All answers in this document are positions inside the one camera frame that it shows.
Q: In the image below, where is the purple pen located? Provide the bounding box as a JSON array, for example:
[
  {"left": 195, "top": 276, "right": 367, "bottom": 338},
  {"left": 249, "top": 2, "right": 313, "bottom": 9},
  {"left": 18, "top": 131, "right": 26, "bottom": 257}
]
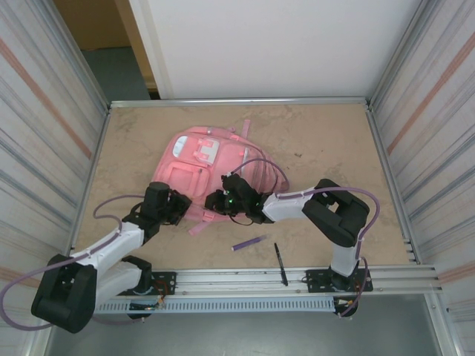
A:
[{"left": 232, "top": 234, "right": 267, "bottom": 252}]

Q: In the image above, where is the pink student backpack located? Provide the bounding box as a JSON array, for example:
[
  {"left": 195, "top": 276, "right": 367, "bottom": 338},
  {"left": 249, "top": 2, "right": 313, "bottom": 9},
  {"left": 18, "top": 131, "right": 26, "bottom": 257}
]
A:
[{"left": 154, "top": 119, "right": 290, "bottom": 237}]

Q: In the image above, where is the black pen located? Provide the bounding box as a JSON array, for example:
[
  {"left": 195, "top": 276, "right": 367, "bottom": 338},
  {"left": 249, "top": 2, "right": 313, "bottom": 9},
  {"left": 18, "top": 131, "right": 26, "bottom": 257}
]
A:
[{"left": 273, "top": 243, "right": 289, "bottom": 286}]

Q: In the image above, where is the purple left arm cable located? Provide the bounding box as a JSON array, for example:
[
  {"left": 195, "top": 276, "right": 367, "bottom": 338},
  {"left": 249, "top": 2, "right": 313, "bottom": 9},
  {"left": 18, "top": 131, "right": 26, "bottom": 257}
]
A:
[{"left": 0, "top": 194, "right": 149, "bottom": 331}]

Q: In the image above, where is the wide aluminium frame rail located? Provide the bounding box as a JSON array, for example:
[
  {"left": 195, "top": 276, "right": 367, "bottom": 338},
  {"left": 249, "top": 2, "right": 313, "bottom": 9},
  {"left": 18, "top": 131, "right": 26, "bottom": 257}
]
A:
[{"left": 42, "top": 265, "right": 442, "bottom": 297}]

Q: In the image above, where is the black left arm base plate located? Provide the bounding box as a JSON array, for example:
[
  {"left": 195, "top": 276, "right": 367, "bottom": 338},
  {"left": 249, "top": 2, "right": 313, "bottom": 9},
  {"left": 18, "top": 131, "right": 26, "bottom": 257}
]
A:
[{"left": 140, "top": 271, "right": 177, "bottom": 297}]

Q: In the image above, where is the aluminium side frame rail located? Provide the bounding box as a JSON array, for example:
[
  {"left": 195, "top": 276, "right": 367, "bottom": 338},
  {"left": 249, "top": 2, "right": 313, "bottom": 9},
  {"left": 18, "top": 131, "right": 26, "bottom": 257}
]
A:
[
  {"left": 62, "top": 105, "right": 112, "bottom": 270},
  {"left": 365, "top": 99, "right": 422, "bottom": 265}
]

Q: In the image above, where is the grey slotted cable duct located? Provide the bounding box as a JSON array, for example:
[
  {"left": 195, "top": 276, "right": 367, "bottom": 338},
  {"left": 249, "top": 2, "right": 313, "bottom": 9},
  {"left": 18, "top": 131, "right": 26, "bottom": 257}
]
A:
[{"left": 92, "top": 299, "right": 337, "bottom": 314}]

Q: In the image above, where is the small circuit board with wires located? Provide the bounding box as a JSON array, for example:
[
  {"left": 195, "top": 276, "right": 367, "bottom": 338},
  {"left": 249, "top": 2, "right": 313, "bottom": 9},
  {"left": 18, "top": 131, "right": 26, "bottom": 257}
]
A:
[{"left": 128, "top": 302, "right": 166, "bottom": 312}]

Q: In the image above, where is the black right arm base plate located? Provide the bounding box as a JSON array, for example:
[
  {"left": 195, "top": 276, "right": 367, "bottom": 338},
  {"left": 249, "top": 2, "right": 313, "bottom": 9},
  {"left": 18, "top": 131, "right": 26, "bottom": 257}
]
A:
[{"left": 304, "top": 268, "right": 374, "bottom": 294}]

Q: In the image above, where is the thin aluminium frame rail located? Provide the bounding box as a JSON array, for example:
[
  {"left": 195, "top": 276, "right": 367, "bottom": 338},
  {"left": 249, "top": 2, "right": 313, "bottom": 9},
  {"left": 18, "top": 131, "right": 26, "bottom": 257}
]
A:
[{"left": 108, "top": 96, "right": 372, "bottom": 109}]

